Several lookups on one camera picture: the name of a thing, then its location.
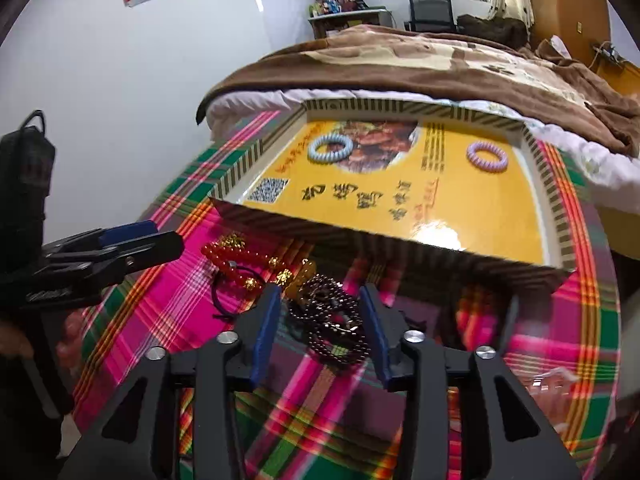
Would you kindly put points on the dark wooden desk with clutter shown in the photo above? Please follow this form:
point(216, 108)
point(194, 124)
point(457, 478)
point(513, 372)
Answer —
point(340, 17)

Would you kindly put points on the black office chair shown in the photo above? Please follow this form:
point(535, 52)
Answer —
point(430, 10)

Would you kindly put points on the yellow striped cardboard box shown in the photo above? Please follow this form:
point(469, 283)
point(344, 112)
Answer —
point(475, 200)

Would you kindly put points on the dark clothing pile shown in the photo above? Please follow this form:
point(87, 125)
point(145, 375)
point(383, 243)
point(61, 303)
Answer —
point(492, 30)

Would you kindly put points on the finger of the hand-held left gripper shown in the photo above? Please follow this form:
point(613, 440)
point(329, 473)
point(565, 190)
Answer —
point(125, 232)
point(145, 252)

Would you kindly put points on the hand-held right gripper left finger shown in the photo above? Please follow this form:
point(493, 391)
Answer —
point(265, 332)

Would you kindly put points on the pink plaid cloth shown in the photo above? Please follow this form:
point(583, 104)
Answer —
point(150, 310)

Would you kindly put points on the brown blanket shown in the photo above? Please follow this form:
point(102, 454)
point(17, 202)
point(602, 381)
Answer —
point(400, 65)

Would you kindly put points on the group of bottles on desk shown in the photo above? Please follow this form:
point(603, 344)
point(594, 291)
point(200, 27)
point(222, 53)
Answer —
point(330, 6)

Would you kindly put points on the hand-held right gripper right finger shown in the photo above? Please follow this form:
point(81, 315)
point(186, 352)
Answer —
point(376, 332)

